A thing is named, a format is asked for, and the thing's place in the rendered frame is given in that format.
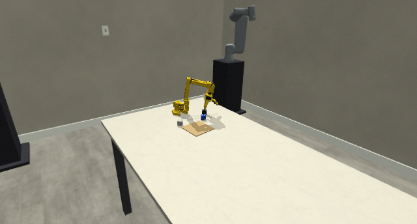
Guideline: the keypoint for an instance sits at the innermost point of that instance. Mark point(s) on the tan flat mat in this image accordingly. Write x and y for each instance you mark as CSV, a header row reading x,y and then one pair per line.
x,y
197,128

